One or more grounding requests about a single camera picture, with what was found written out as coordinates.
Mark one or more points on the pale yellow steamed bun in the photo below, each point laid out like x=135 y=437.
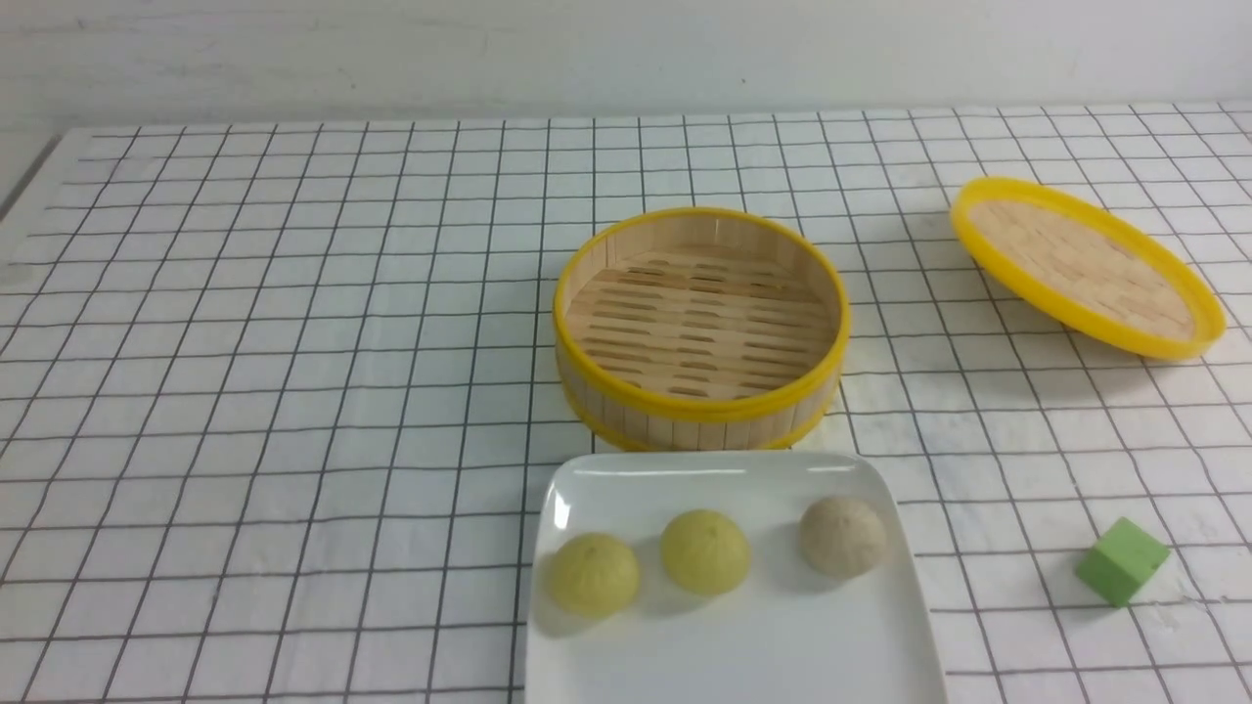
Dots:
x=593 y=576

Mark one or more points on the beige steamed bun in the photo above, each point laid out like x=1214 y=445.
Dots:
x=842 y=537

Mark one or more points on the white square ceramic plate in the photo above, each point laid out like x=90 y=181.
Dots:
x=787 y=634

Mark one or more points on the yellow rimmed bamboo steamer basket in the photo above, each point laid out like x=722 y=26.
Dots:
x=700 y=329

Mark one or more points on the white grid tablecloth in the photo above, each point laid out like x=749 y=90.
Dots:
x=280 y=400

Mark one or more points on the yellow rimmed bamboo steamer lid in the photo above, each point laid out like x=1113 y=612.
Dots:
x=1089 y=270

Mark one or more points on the green wooden cube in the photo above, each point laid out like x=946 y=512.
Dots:
x=1121 y=562

